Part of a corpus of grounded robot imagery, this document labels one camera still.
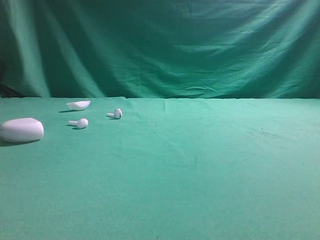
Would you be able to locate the white earbud with dark tip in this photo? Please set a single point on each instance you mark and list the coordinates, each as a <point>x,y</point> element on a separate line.
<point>117,114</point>

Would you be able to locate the white earbud near front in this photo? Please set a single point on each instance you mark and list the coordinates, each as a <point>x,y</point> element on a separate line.
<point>80,124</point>

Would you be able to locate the green backdrop cloth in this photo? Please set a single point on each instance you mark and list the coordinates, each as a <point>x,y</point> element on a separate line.
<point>210,49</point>

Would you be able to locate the white earbud case lid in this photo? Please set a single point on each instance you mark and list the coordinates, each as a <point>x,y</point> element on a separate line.
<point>78,105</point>

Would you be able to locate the green table cloth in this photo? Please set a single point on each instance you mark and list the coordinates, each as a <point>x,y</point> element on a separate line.
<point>169,169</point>

